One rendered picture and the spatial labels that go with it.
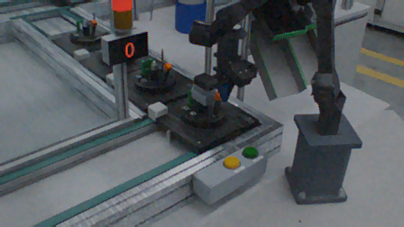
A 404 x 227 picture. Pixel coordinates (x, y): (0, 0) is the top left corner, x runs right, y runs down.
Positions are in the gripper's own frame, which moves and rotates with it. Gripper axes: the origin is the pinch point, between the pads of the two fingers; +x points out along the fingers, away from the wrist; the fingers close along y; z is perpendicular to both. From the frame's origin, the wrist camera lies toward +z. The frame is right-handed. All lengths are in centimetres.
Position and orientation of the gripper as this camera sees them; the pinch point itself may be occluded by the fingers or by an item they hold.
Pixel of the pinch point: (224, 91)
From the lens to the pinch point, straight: 120.7
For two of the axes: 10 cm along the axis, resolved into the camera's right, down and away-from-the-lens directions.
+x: -0.5, 8.7, 4.9
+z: 6.8, 3.9, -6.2
